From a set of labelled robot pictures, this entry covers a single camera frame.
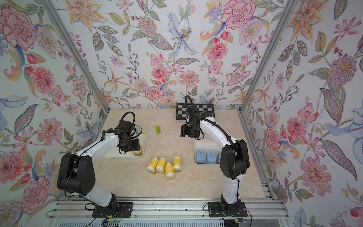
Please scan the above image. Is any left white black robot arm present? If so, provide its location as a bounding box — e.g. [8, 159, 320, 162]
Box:
[57, 111, 141, 217]

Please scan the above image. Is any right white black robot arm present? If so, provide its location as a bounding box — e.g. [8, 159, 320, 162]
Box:
[181, 95, 250, 217]

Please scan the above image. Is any left white storage tray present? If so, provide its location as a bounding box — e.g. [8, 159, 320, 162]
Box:
[104, 134, 146, 159]

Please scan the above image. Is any white storage tray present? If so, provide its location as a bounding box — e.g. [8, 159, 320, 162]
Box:
[104, 134, 146, 159]
[193, 139, 222, 165]

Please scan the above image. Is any right white storage tray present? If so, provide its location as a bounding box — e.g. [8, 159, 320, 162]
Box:
[193, 139, 222, 165]

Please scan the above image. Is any black white checkerboard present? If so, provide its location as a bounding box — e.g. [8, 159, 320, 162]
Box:
[175, 103, 215, 120]

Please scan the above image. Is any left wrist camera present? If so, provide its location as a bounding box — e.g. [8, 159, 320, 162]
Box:
[117, 120, 134, 134]

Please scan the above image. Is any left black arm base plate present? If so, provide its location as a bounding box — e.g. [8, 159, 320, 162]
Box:
[92, 202, 133, 218]

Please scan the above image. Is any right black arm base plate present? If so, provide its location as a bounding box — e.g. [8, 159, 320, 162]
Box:
[207, 201, 249, 218]

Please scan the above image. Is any aluminium mounting rail frame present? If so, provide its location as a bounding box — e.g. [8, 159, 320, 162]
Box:
[46, 184, 292, 227]

